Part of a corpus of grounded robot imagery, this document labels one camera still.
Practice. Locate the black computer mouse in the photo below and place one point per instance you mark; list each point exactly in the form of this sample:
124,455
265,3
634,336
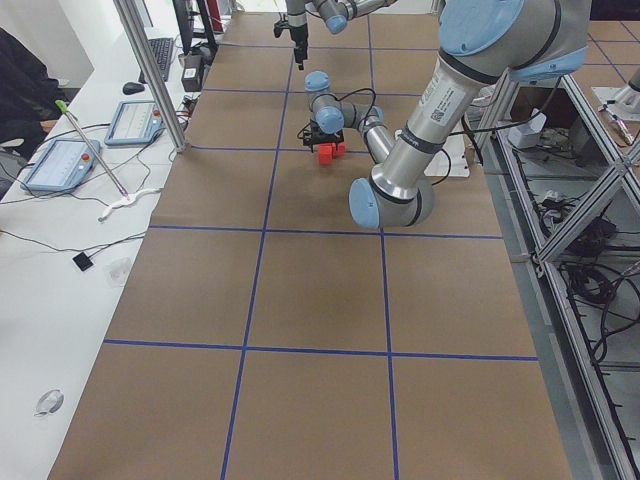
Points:
130,88

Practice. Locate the red wooden cube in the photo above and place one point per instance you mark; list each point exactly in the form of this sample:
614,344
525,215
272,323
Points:
338,149
325,154

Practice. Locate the black cardboard box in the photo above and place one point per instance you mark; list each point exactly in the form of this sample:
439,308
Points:
192,74

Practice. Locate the teach pendant tablet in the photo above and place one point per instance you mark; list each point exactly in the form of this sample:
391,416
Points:
63,165
134,123

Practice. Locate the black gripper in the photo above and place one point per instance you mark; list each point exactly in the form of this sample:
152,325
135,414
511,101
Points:
299,35
330,138

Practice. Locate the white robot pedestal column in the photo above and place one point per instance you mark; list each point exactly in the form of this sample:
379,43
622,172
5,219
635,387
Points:
451,160

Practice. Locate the aluminium frame post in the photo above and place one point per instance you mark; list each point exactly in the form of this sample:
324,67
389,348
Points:
135,32

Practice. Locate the near teach pendant tablet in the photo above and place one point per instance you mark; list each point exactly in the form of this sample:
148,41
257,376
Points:
63,165

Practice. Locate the black keyboard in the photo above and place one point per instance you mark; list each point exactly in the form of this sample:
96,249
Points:
163,51

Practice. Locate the far teach pendant tablet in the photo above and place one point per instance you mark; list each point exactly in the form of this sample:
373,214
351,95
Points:
134,123

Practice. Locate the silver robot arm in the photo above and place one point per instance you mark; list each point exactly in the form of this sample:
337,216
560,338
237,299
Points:
478,42
335,15

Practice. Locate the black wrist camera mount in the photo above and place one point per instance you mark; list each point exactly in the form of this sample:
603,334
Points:
306,136
280,26

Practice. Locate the metal rod with handle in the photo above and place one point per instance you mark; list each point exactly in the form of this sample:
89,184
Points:
62,106

